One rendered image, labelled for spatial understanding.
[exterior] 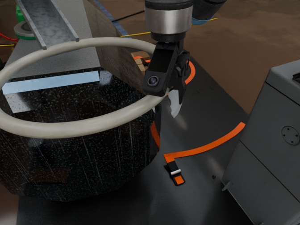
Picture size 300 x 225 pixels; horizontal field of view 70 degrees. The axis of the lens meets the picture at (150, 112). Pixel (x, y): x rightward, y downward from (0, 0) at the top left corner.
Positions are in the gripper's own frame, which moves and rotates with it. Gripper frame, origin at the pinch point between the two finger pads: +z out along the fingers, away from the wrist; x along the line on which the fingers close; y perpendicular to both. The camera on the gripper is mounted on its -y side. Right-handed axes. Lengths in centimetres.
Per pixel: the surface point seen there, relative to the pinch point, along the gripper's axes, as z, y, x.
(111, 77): 6.8, 19.8, 30.6
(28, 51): 0, 15, 67
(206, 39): 76, 260, 46
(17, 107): 9, -7, 52
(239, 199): 87, 42, -31
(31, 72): 1, 3, 53
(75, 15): -3, 56, 77
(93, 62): 1.7, 19.2, 37.3
